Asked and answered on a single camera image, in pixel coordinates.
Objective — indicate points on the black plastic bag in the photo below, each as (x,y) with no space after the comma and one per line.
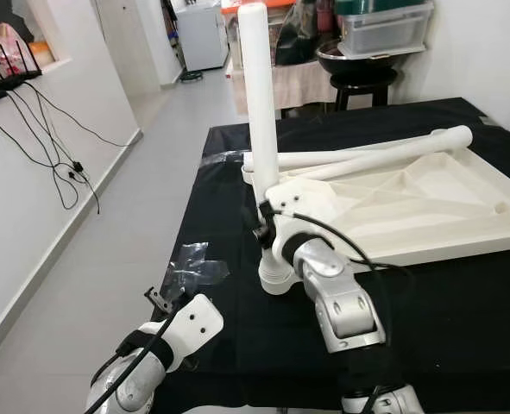
(296,34)

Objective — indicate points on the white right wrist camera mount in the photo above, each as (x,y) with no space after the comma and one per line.
(302,203)

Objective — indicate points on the pink printed bag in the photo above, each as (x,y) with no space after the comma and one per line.
(4,47)

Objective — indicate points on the clear plastic wrap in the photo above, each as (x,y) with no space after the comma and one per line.
(194,267)

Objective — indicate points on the container with green lid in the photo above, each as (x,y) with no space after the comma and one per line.
(380,7)

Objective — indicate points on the black bowl with steel rim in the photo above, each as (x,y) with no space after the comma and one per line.
(367,62)

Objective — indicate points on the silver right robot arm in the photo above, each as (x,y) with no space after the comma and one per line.
(341,297)

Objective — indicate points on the black router with antennas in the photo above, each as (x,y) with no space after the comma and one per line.
(9,84)

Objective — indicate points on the black table cloth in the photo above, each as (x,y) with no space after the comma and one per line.
(462,328)

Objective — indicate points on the black round stool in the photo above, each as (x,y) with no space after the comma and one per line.
(362,78)

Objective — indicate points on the white plastic table top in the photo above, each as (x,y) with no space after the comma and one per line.
(427,203)

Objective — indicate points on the white chest freezer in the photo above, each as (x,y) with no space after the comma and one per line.
(203,39)

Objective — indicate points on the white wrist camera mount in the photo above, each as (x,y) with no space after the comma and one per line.
(302,203)
(194,326)

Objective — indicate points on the clear bin with orange lid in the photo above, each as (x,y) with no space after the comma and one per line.
(230,7)

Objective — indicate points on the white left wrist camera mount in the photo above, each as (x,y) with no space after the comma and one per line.
(194,326)

